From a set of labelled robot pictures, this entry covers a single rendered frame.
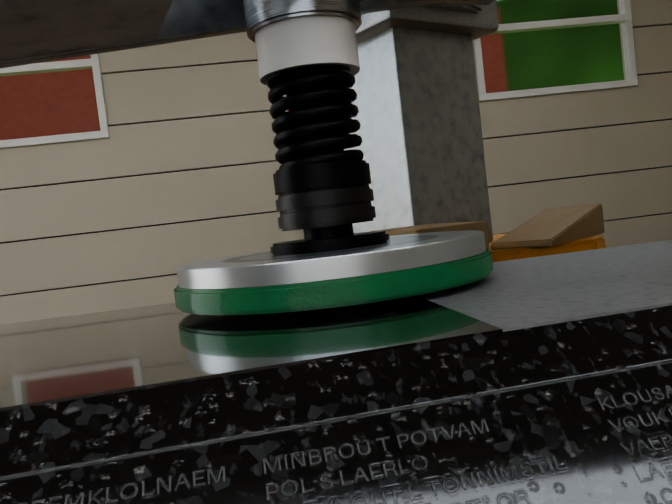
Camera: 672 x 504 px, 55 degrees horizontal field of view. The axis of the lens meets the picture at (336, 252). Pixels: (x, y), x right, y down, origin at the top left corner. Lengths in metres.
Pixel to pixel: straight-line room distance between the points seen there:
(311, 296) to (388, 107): 0.77
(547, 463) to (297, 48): 0.29
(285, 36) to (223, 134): 6.07
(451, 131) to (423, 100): 0.08
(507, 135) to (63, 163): 4.43
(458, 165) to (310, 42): 0.73
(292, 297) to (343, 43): 0.18
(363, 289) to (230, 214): 6.09
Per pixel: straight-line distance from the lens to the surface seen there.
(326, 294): 0.34
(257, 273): 0.36
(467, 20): 1.17
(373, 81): 1.12
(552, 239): 0.98
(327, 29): 0.44
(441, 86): 1.14
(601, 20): 7.64
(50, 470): 0.24
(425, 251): 0.36
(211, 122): 6.52
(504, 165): 6.94
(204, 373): 0.25
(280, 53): 0.44
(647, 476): 0.26
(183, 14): 0.50
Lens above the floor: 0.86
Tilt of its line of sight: 3 degrees down
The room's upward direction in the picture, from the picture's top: 7 degrees counter-clockwise
